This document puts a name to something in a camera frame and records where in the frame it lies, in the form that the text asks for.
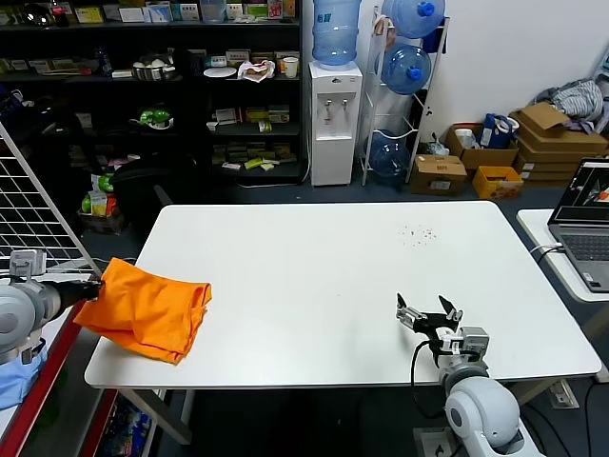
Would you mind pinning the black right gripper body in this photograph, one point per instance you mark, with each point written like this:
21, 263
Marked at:
440, 331

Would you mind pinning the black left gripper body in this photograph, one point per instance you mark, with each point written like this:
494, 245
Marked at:
83, 291

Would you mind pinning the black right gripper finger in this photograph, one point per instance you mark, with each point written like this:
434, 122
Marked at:
408, 316
454, 315

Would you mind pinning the orange t-shirt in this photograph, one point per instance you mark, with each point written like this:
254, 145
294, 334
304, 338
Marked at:
143, 304

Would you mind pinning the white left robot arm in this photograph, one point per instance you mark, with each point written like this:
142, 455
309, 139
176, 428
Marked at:
24, 309

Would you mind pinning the grey clothes pile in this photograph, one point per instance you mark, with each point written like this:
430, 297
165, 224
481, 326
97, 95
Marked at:
578, 97

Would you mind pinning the dark basket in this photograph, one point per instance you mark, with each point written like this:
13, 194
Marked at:
103, 224

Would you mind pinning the yellow orange snack packet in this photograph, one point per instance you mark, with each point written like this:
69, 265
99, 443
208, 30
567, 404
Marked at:
105, 205

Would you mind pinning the green snack packet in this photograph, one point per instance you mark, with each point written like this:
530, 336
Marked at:
103, 183

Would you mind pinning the black office chair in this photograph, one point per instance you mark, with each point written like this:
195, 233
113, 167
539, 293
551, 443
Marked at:
143, 190

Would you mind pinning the white table leg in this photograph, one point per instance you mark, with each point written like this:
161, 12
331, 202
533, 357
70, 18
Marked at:
537, 390
157, 414

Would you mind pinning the red-edged white side table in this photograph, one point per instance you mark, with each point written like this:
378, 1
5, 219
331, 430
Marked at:
40, 395

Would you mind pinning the light blue cloth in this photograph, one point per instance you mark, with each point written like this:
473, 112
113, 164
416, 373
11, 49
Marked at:
14, 381

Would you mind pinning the white floor plate black logo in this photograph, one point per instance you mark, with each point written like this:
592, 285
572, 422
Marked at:
430, 445

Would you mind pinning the yellow cardboard box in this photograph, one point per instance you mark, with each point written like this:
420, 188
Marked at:
495, 188

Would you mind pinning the sealed brown cardboard box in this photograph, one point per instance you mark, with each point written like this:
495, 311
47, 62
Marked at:
438, 178

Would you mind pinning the grey laptop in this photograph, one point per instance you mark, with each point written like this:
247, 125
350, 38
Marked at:
585, 247

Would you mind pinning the open brown cardboard box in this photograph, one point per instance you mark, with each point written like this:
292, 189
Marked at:
490, 157

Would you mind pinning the flat cardboard box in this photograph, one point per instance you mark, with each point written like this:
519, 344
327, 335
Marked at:
543, 159
547, 176

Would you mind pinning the green toy fruit bowl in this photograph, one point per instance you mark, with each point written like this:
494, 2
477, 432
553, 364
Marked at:
155, 118

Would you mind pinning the white water dispenser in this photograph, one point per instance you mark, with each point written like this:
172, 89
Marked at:
333, 157

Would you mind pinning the blue paper bag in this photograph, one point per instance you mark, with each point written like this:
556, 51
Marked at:
493, 131

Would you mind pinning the lime green box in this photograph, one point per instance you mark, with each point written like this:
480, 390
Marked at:
253, 164

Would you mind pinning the white red medicine box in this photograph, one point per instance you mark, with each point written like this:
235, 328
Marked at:
227, 116

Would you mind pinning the stacked cardboard boxes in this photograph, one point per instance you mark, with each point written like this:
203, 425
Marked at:
562, 131

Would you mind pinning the metal bowl with eggs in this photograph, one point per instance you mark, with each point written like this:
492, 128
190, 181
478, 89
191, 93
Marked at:
152, 71

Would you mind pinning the plastic water bottle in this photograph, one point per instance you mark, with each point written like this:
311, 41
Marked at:
103, 64

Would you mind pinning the yellow green box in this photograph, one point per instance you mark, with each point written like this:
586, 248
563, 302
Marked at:
257, 115

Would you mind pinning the white metal jug rack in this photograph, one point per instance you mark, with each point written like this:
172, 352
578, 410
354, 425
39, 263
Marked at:
374, 85

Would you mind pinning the blue water jug blue cap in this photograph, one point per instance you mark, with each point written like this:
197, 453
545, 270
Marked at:
405, 19
402, 71

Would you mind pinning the black shelving unit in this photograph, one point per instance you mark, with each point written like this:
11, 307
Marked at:
143, 26

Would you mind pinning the white plastic bag with bread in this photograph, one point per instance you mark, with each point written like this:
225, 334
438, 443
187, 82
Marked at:
257, 71

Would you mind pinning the cola bottle red label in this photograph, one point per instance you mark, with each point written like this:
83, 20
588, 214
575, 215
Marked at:
58, 12

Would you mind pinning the white paper cup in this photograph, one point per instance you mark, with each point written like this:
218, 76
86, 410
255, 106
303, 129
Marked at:
290, 67

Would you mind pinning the shiny round glass bowl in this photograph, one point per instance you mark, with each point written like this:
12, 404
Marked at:
36, 14

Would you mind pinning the pale blue box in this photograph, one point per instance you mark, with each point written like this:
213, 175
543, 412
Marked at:
158, 13

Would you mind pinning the blue water jug with label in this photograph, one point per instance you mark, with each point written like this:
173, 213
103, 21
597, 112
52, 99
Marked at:
336, 38

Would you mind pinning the clear plastic container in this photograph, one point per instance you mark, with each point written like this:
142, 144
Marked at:
213, 12

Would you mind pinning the pink box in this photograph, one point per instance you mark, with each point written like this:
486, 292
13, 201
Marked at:
276, 8

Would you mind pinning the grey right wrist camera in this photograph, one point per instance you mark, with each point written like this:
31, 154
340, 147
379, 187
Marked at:
475, 343

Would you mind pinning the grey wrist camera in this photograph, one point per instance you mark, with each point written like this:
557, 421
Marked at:
27, 264
475, 343

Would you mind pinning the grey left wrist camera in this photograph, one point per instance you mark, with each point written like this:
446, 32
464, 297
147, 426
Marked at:
27, 264

